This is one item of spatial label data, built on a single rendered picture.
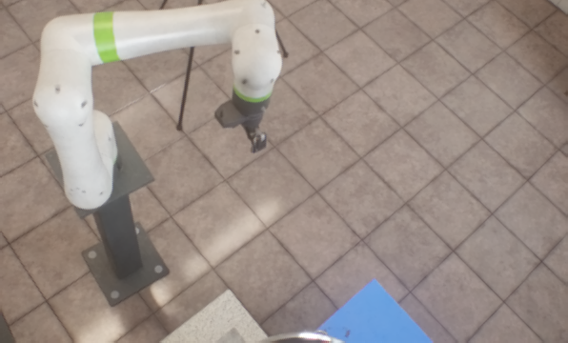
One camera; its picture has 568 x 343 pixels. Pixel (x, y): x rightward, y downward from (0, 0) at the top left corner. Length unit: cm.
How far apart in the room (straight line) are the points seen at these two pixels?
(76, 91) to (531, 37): 335
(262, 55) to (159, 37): 25
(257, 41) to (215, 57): 211
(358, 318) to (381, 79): 173
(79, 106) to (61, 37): 17
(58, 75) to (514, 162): 270
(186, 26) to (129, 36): 13
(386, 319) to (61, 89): 139
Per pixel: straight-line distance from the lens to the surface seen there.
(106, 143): 167
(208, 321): 187
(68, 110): 126
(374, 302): 214
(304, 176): 296
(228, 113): 136
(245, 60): 122
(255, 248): 276
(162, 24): 132
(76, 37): 135
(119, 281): 270
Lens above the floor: 257
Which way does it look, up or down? 58 degrees down
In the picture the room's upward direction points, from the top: 13 degrees clockwise
